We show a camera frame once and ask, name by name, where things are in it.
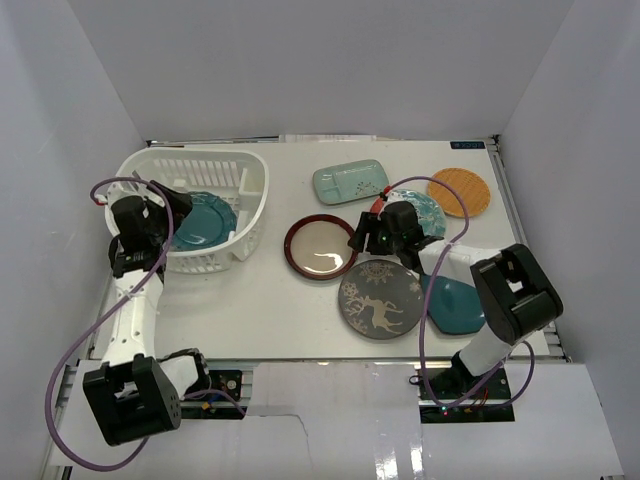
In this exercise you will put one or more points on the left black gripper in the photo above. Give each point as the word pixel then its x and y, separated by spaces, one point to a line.
pixel 170 209

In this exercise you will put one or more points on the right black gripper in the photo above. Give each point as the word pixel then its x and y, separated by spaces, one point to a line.
pixel 369 223

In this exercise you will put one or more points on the teal scalloped round plate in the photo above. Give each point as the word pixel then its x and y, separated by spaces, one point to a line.
pixel 209 224

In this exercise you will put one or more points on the red rimmed beige plate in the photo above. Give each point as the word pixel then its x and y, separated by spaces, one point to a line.
pixel 316 247

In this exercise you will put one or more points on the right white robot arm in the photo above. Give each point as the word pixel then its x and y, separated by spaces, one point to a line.
pixel 515 295

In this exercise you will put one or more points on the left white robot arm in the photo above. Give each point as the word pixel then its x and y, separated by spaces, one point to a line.
pixel 134 394

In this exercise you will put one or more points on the white plastic dish bin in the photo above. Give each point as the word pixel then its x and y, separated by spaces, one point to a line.
pixel 239 177

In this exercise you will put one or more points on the red and teal floral plate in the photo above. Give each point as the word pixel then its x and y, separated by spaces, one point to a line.
pixel 430 215

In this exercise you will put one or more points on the light green rectangular plate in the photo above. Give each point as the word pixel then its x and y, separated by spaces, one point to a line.
pixel 349 182

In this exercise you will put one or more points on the grey deer pattern plate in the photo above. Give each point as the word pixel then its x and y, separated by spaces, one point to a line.
pixel 380 299

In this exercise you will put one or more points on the orange woven round plate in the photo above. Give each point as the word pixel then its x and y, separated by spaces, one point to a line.
pixel 469 186

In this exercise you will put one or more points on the dark teal angular plate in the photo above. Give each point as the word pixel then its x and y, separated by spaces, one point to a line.
pixel 454 308

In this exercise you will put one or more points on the blue label sticker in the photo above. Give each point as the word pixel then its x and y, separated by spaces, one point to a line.
pixel 467 145

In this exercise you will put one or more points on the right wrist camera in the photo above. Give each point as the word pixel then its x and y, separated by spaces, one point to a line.
pixel 382 197

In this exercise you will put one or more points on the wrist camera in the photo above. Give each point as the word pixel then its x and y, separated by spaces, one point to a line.
pixel 382 197
pixel 100 200

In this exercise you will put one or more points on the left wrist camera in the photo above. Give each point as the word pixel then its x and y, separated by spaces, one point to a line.
pixel 100 200

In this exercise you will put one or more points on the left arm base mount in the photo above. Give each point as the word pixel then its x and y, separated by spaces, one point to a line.
pixel 219 397

